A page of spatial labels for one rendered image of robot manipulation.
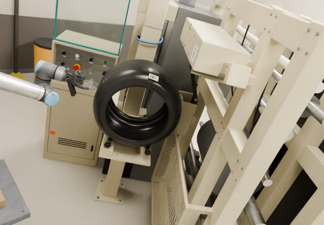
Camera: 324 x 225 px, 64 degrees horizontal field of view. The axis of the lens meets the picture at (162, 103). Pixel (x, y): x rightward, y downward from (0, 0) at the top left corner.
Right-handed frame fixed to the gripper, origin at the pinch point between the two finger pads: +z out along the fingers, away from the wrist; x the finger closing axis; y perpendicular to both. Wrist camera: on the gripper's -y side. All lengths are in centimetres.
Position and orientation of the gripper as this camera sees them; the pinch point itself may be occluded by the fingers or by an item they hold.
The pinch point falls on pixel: (94, 89)
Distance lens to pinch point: 171.7
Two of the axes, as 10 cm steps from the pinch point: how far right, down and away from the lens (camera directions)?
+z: 9.2, 3.2, 2.1
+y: 3.9, -8.2, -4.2
